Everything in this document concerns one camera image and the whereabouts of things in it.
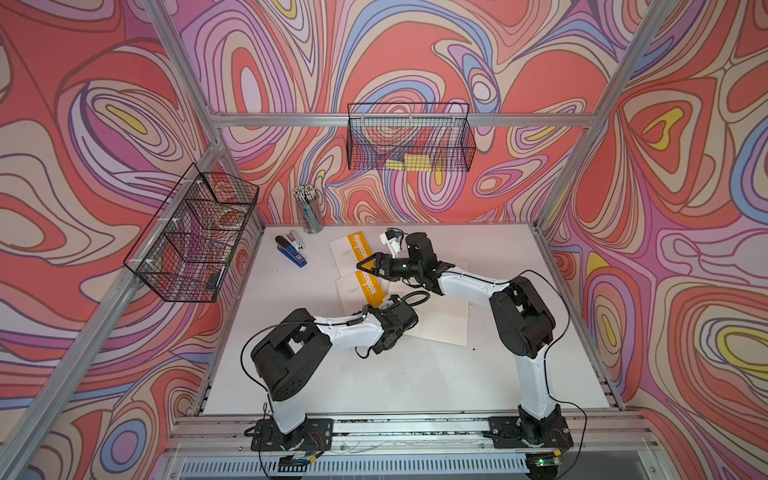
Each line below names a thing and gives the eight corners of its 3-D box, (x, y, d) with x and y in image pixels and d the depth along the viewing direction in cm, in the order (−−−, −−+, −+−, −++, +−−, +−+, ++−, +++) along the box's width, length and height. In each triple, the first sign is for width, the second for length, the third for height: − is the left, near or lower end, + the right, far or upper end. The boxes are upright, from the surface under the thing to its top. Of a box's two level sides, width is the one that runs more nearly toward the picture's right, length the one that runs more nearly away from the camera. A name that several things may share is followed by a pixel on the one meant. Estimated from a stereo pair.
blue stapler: (276, 249, 116) (271, 239, 111) (285, 243, 118) (281, 233, 113) (298, 271, 109) (294, 261, 104) (307, 264, 110) (304, 255, 106)
